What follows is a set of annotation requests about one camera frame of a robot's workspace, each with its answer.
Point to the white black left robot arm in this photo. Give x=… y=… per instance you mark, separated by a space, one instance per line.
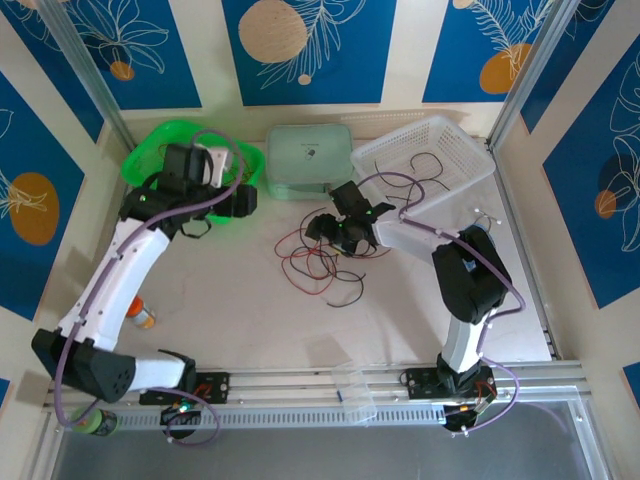
x=115 y=280

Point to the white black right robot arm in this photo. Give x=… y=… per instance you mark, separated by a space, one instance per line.
x=470 y=285

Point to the green plastic basket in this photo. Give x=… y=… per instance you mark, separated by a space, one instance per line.
x=142 y=157

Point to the pale green lidded box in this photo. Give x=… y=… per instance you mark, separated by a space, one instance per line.
x=307 y=165

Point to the orange pill bottle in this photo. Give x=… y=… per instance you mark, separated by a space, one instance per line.
x=142 y=314

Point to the white plastic basket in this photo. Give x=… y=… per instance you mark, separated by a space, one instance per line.
x=450 y=145

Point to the blue leaf print panel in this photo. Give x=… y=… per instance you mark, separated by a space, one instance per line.
x=175 y=50
x=350 y=60
x=50 y=150
x=590 y=50
x=460 y=40
x=30 y=40
x=575 y=200

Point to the clear plastic container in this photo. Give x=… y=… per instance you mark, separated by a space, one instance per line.
x=356 y=397

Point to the grey metal sheet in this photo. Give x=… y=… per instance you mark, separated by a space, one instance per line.
x=325 y=455

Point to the green capped bottle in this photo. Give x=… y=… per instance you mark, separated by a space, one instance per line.
x=97 y=421

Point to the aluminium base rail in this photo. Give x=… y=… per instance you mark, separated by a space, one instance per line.
x=300 y=380

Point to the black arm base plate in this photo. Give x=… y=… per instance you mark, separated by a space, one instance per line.
x=215 y=387
x=420 y=382

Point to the aluminium frame post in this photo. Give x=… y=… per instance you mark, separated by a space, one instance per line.
x=85 y=70
x=530 y=70

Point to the aluminium side rail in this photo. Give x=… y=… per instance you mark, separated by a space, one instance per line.
x=530 y=260

